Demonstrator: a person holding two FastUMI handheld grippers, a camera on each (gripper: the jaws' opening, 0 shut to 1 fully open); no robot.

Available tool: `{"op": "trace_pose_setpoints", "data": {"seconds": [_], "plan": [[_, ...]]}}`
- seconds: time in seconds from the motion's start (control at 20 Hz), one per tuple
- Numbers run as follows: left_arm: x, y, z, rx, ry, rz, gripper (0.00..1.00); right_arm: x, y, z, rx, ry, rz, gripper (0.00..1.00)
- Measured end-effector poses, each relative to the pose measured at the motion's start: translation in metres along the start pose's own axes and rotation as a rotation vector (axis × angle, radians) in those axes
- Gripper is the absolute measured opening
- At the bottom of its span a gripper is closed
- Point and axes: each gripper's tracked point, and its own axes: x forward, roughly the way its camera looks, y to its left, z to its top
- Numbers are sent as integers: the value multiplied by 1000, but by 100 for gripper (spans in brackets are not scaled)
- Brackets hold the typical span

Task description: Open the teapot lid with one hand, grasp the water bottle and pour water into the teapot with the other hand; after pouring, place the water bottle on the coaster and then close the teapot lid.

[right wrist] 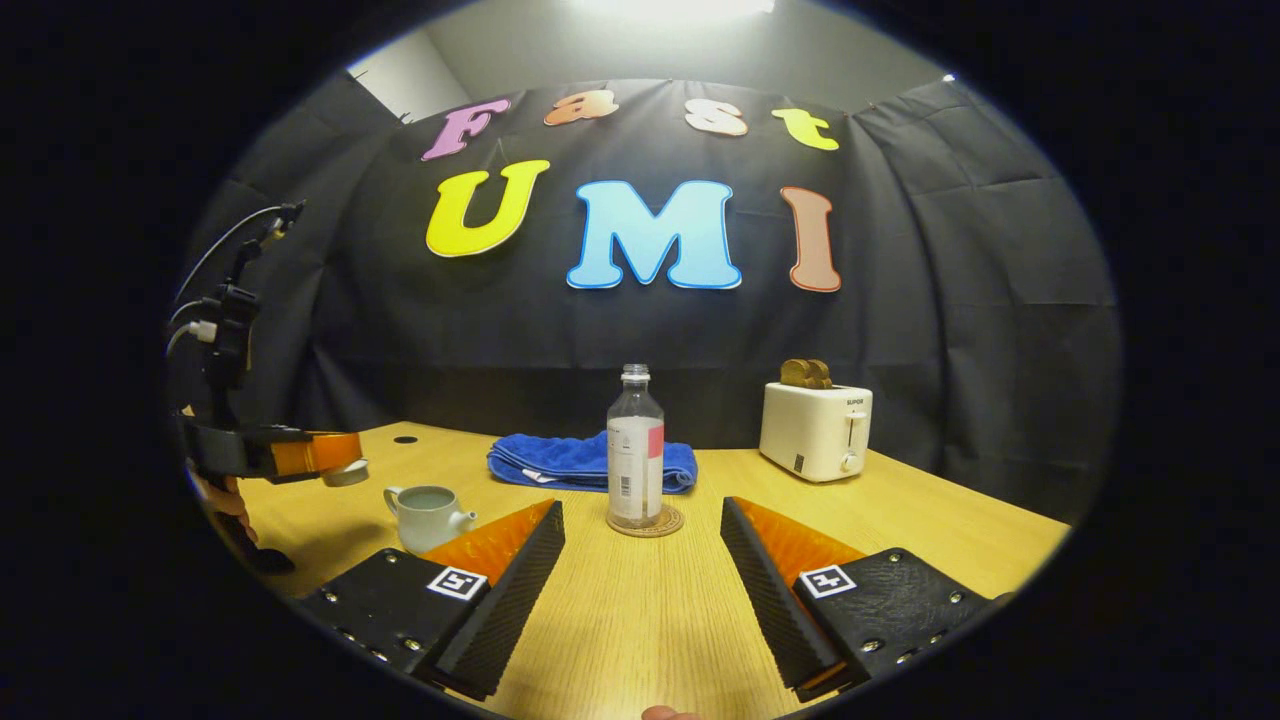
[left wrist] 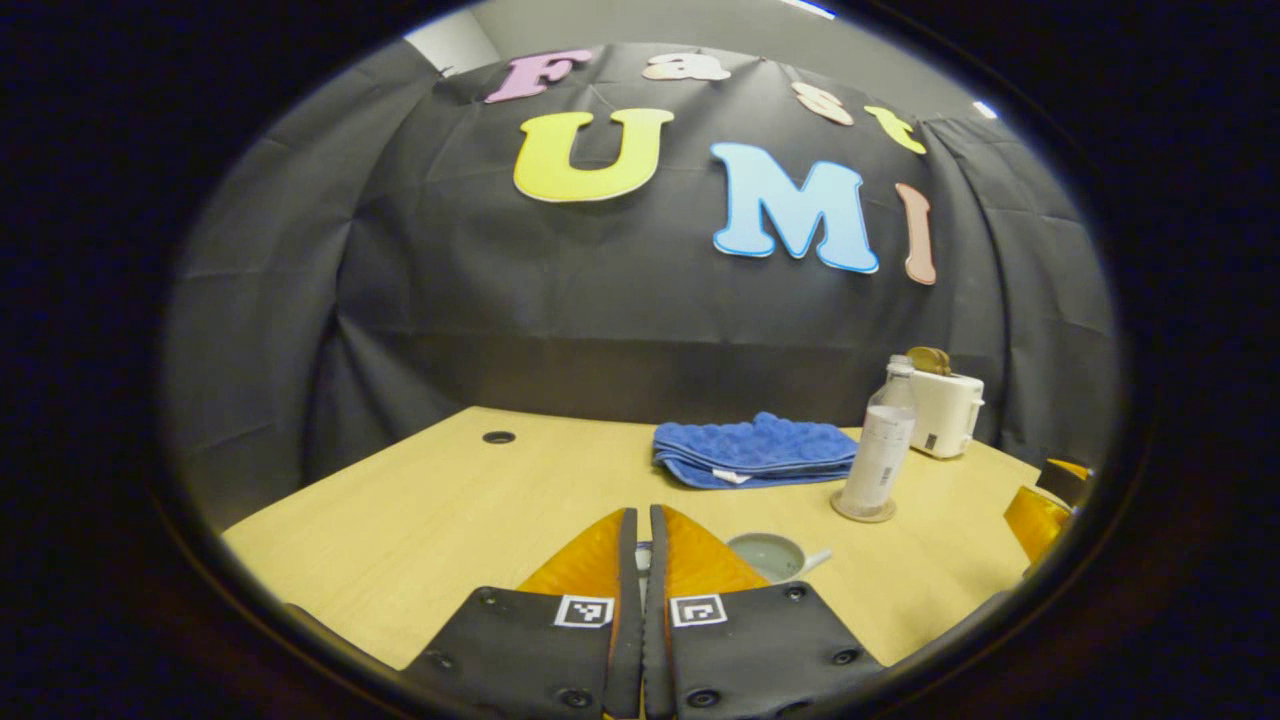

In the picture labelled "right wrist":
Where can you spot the white toaster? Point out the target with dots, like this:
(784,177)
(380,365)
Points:
(810,432)

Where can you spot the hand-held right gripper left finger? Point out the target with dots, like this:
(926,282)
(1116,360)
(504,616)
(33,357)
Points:
(510,610)

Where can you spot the white teacup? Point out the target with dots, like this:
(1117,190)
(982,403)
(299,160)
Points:
(425,520)

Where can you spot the round brown coaster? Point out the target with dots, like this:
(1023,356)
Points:
(672,522)

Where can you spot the black backdrop cloth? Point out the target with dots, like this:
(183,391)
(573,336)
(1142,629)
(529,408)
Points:
(900,320)

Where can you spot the ceiling light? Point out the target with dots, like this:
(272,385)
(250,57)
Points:
(670,8)

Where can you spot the clear plastic water bottle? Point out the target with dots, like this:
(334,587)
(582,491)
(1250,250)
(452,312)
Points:
(635,470)

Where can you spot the brown toast slice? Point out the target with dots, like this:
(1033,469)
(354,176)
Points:
(823,374)
(796,374)

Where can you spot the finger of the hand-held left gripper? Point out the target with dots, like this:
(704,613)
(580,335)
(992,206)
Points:
(240,452)

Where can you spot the blue folded towel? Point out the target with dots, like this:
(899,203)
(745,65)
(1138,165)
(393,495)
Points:
(550,460)

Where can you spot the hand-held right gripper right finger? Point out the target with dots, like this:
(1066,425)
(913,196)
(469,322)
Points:
(765,600)

